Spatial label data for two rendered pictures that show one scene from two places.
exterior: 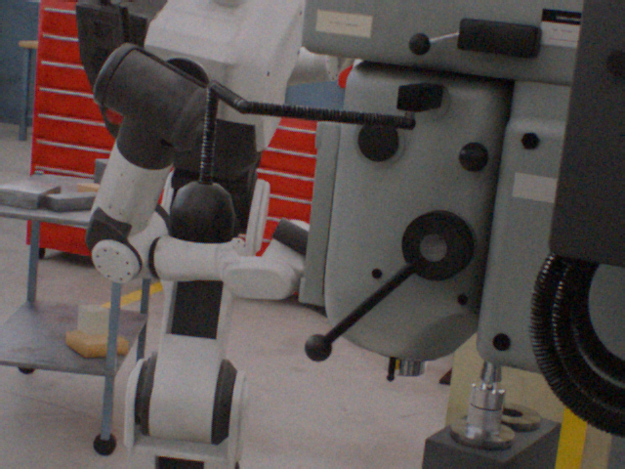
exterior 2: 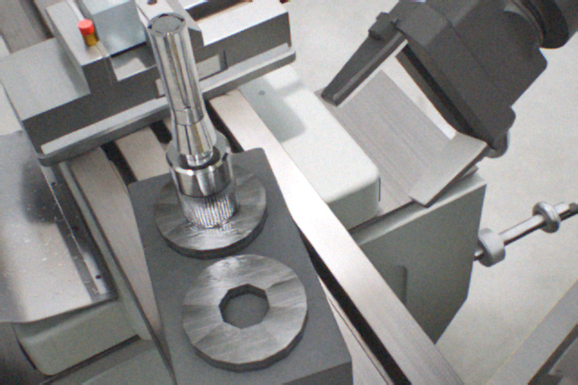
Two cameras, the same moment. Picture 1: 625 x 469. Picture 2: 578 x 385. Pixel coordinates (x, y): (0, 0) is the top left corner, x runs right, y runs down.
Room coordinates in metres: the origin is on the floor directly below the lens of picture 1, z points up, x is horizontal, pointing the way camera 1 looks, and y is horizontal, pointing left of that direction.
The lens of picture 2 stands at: (2.00, -0.50, 1.60)
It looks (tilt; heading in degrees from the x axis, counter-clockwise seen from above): 50 degrees down; 137
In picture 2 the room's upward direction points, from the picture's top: 7 degrees counter-clockwise
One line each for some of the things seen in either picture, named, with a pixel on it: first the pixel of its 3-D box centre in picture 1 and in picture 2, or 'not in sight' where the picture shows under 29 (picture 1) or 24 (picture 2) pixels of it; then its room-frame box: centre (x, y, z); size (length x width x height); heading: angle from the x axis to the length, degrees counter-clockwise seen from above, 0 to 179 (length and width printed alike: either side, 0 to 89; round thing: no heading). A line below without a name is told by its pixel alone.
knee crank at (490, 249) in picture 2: not in sight; (526, 227); (1.68, 0.33, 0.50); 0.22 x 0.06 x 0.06; 70
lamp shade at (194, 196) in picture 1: (202, 208); not in sight; (1.35, 0.12, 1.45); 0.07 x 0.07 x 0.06
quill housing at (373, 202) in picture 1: (427, 208); not in sight; (1.37, -0.12, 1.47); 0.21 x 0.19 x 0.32; 160
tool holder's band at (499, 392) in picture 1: (488, 389); (198, 153); (1.66, -0.27, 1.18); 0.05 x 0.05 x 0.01
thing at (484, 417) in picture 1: (485, 410); (205, 182); (1.66, -0.27, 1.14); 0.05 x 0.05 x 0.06
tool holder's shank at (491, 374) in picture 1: (494, 347); (182, 91); (1.66, -0.27, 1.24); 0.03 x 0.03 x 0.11
